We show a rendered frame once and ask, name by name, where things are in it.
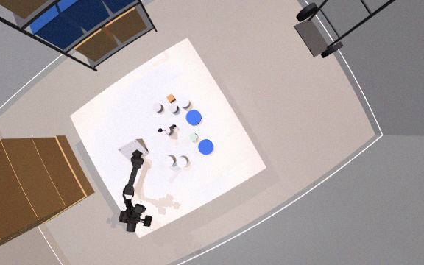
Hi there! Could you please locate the grey cylinder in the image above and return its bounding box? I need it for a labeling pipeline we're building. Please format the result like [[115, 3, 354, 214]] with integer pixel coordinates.
[[152, 102, 163, 113], [168, 103, 179, 113]]

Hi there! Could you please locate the orange-brown cube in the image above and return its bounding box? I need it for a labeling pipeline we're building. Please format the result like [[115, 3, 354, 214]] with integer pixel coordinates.
[[167, 94, 176, 103]]

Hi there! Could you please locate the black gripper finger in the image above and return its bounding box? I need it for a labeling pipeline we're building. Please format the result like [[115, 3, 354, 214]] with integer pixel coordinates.
[[121, 212, 131, 223], [143, 216, 150, 227]]

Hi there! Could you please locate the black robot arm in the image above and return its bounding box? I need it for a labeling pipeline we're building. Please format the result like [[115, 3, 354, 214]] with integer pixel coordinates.
[[122, 150, 146, 233]]

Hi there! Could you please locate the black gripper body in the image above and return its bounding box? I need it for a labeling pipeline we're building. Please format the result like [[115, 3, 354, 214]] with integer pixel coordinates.
[[119, 211, 152, 227]]

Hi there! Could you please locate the blue short cylinder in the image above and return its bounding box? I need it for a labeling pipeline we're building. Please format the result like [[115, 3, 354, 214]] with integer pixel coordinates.
[[198, 139, 213, 155], [186, 110, 202, 125]]

